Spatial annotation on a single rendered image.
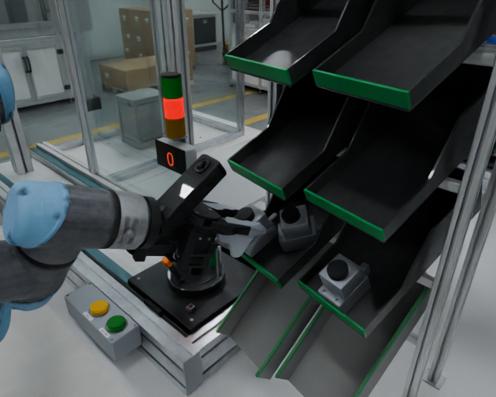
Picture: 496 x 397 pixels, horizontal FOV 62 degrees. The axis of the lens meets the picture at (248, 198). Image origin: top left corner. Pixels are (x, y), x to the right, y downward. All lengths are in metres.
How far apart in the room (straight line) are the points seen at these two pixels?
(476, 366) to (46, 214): 0.94
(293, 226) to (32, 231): 0.37
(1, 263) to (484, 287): 1.17
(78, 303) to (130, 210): 0.56
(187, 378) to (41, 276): 0.45
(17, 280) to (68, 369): 0.53
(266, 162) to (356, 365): 0.37
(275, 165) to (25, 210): 0.35
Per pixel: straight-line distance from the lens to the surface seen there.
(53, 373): 1.07
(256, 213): 0.67
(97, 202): 0.51
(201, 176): 0.57
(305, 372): 0.80
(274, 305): 0.83
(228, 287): 1.01
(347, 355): 0.76
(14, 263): 0.56
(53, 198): 0.49
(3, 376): 1.11
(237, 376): 0.98
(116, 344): 0.96
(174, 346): 0.91
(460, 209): 0.61
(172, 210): 0.56
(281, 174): 0.62
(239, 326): 0.86
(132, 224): 0.53
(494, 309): 1.28
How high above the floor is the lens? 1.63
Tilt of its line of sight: 29 degrees down
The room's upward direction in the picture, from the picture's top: straight up
